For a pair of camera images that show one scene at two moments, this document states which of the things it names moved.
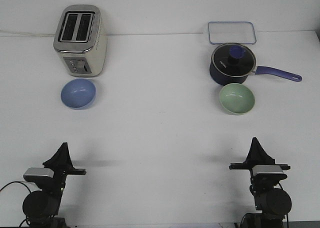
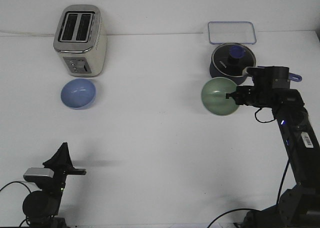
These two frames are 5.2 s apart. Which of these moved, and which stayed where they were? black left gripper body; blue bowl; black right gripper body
Moved: black right gripper body
Stayed: blue bowl; black left gripper body
